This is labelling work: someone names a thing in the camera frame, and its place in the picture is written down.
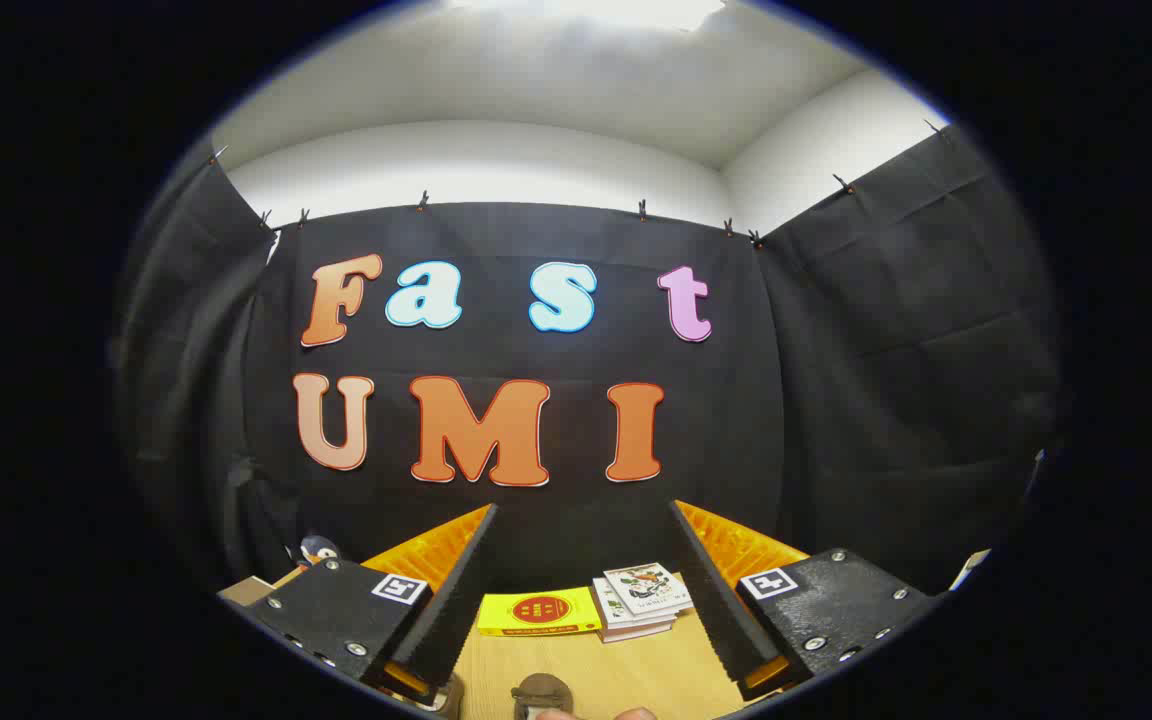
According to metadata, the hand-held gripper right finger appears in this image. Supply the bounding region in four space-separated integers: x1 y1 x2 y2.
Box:
669 499 942 703

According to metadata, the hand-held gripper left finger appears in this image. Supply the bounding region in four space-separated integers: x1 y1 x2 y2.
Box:
241 503 499 706

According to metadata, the beige fabric storage box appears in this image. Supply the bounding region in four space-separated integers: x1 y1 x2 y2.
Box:
219 570 302 607

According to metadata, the white book with illustrated cover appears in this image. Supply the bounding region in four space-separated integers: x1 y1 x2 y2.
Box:
603 562 694 618

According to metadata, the yellow book with red circle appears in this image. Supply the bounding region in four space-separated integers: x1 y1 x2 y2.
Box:
476 588 603 638

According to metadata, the dark red book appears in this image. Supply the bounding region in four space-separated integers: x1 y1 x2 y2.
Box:
600 618 677 644

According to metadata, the blue and white penguin plush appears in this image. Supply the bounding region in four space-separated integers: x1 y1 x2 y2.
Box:
286 535 342 569

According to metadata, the black backdrop cloth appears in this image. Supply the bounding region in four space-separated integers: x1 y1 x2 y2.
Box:
111 125 1067 601

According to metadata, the row of small cloth clips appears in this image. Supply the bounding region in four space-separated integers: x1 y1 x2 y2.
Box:
206 120 947 251

